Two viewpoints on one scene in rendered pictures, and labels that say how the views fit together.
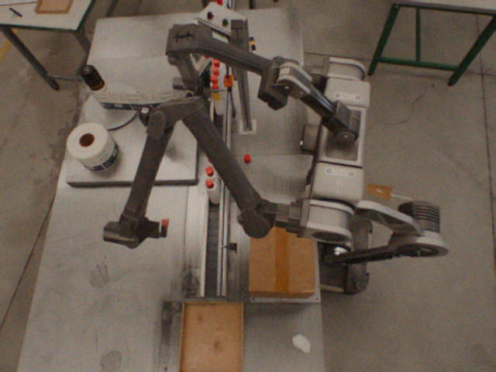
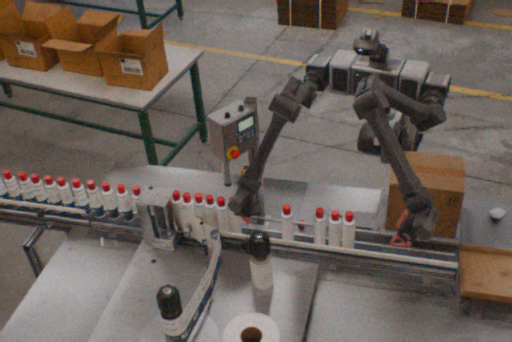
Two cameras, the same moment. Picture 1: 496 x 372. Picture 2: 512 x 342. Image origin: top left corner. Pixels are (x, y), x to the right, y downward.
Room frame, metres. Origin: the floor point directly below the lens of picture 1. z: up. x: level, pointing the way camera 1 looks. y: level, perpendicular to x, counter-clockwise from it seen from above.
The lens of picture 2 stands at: (0.73, 1.97, 2.78)
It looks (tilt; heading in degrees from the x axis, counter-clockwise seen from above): 39 degrees down; 279
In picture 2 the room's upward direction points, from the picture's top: 6 degrees counter-clockwise
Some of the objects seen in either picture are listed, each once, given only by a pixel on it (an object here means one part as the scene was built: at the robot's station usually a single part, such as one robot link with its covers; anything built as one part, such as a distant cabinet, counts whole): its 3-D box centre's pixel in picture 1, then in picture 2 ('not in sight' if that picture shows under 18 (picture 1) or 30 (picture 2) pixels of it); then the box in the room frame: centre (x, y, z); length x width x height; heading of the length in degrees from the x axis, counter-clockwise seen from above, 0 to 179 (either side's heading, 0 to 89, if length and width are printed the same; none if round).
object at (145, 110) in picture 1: (155, 129); (261, 262); (0.95, 0.37, 1.03); 0.09 x 0.09 x 0.30
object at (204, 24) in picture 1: (224, 37); (233, 131); (1.07, -0.02, 1.38); 0.17 x 0.10 x 0.19; 46
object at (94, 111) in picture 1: (111, 105); (178, 341); (1.25, 0.64, 0.89); 0.31 x 0.31 x 0.01
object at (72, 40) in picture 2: not in sight; (88, 41); (2.30, -1.70, 0.96); 0.53 x 0.45 x 0.37; 71
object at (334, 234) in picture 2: (212, 179); (334, 230); (0.65, 0.14, 0.98); 0.05 x 0.05 x 0.20
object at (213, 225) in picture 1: (219, 132); (261, 239); (0.97, 0.08, 0.86); 1.65 x 0.08 x 0.04; 170
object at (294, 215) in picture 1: (291, 217); (431, 101); (0.28, -0.11, 1.45); 0.09 x 0.08 x 0.12; 160
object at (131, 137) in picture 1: (139, 115); (204, 315); (1.17, 0.50, 0.86); 0.80 x 0.67 x 0.05; 170
